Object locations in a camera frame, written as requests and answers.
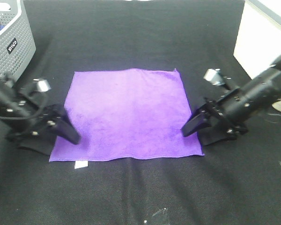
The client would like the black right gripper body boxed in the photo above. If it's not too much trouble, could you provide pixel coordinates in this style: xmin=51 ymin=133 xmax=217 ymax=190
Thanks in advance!
xmin=197 ymin=88 xmax=248 ymax=136

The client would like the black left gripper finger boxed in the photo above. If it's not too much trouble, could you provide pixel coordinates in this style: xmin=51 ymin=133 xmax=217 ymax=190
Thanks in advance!
xmin=18 ymin=136 xmax=56 ymax=155
xmin=48 ymin=120 xmax=81 ymax=144

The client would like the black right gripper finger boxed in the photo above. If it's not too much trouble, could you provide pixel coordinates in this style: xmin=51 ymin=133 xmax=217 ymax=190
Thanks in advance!
xmin=181 ymin=110 xmax=211 ymax=137
xmin=199 ymin=130 xmax=237 ymax=146

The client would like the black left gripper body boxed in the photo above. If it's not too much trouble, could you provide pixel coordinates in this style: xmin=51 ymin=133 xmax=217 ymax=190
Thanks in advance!
xmin=5 ymin=93 xmax=67 ymax=141

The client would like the purple microfibre towel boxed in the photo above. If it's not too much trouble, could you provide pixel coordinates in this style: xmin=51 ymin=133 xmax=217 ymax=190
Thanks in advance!
xmin=49 ymin=68 xmax=203 ymax=162

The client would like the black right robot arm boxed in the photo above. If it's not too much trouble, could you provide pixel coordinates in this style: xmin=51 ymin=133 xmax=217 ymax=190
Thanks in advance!
xmin=181 ymin=55 xmax=281 ymax=146

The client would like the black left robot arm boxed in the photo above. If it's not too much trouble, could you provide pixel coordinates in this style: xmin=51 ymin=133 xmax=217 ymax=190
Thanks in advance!
xmin=0 ymin=78 xmax=81 ymax=155

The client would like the black table cloth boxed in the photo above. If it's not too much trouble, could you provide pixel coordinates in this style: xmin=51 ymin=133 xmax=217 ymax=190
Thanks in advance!
xmin=0 ymin=0 xmax=281 ymax=225

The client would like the grey perforated plastic basket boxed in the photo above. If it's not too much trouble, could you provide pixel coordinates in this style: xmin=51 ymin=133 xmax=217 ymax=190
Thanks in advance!
xmin=0 ymin=0 xmax=36 ymax=87

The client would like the clear tape piece bottom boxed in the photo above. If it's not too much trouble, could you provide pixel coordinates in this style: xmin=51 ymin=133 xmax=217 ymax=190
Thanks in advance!
xmin=152 ymin=208 xmax=168 ymax=219

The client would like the white plastic storage bin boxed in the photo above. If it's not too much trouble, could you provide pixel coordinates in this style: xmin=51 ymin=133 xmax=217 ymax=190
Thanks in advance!
xmin=233 ymin=0 xmax=281 ymax=79

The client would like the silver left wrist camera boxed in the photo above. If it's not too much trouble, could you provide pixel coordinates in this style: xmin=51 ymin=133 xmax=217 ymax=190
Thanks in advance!
xmin=33 ymin=78 xmax=51 ymax=92

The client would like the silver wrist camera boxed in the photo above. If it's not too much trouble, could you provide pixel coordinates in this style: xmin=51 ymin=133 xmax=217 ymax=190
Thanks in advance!
xmin=33 ymin=78 xmax=51 ymax=92
xmin=203 ymin=68 xmax=226 ymax=86

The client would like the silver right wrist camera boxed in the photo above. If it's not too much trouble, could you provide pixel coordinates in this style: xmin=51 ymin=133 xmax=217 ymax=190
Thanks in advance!
xmin=203 ymin=68 xmax=226 ymax=86

